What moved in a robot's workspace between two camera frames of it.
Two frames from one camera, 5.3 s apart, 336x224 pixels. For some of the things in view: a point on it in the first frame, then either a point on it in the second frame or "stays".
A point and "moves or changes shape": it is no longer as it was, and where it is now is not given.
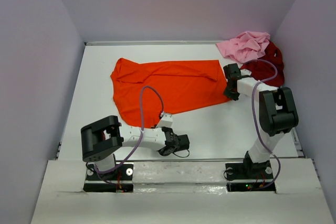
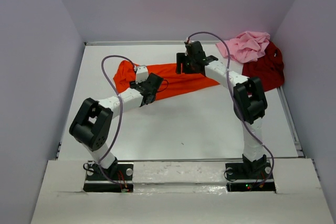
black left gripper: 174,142 → 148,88
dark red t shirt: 262,70 stays
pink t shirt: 246,47 stays
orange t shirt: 183,85 moves or changes shape
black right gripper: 233,96 → 181,57
